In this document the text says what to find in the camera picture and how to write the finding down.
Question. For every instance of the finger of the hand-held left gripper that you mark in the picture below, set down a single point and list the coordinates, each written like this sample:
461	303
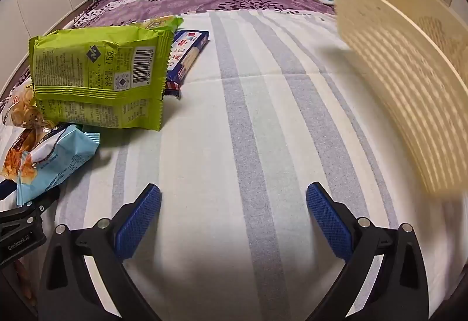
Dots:
7	191
22	217

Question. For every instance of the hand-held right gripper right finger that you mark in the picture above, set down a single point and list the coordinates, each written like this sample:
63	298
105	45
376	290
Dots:
329	222

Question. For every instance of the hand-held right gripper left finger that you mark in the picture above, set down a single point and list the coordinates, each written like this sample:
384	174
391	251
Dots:
138	222

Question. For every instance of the tan waffle snack packet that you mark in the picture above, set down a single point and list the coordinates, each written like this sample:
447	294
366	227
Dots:
22	109
12	160

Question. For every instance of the light blue snack packet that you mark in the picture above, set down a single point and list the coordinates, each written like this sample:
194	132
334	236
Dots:
58	160

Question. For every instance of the large green snack bag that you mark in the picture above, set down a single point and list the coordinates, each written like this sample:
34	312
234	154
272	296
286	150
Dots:
91	87

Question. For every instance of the cream plastic basket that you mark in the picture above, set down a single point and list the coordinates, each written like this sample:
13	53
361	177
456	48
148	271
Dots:
402	69

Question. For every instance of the navy blue cracker packet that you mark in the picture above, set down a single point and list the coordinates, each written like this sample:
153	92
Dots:
186	54

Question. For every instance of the small green snack packet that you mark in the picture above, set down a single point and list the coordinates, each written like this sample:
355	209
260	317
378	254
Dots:
162	22

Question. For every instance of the striped bed sheet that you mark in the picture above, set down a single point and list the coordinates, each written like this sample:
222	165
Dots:
226	145

